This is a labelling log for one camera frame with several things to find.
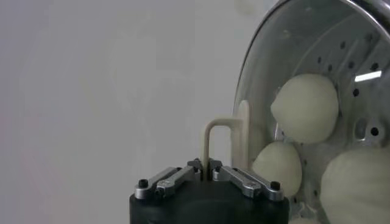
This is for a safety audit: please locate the white steamed baozi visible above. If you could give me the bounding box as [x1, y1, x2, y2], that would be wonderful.
[319, 147, 390, 224]
[270, 72, 339, 145]
[252, 141, 303, 197]

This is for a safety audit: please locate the perforated steel steamer basket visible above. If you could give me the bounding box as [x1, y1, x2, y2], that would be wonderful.
[271, 0, 390, 224]

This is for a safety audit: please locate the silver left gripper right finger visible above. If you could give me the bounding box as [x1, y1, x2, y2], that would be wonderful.
[208, 158, 286, 203]

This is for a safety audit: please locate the glass lid with cream handle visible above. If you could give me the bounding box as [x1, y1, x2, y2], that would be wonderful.
[200, 0, 390, 224]

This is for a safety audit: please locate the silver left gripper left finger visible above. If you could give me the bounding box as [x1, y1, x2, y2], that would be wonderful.
[133, 158, 204, 201]

